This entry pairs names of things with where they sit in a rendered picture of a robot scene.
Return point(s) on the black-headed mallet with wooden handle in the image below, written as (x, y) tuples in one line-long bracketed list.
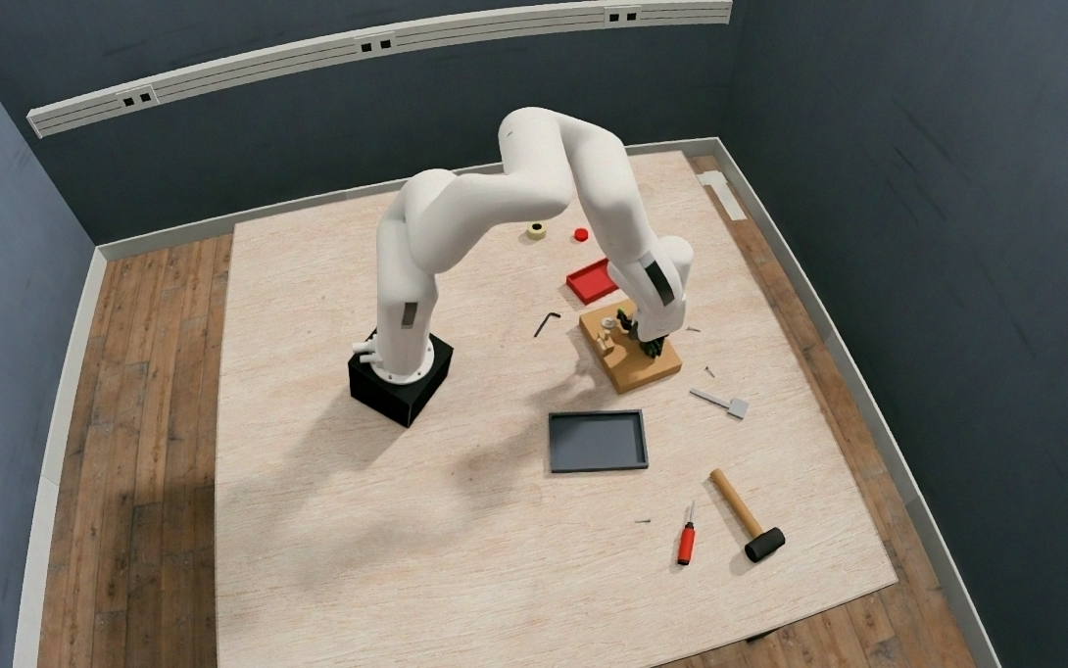
[(762, 543)]

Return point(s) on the red-handled screwdriver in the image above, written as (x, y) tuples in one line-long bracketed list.
[(687, 541)]

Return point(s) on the light brown wooden bench board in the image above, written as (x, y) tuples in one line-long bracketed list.
[(628, 367)]

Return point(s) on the red open tray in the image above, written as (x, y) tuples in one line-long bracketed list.
[(592, 281)]

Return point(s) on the small light wooden block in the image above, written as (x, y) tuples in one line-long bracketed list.
[(609, 344)]

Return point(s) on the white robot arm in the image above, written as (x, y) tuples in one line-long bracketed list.
[(446, 215)]

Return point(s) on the black spring clamp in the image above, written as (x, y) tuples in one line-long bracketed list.
[(626, 324)]

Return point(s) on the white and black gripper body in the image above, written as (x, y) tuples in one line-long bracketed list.
[(649, 329)]

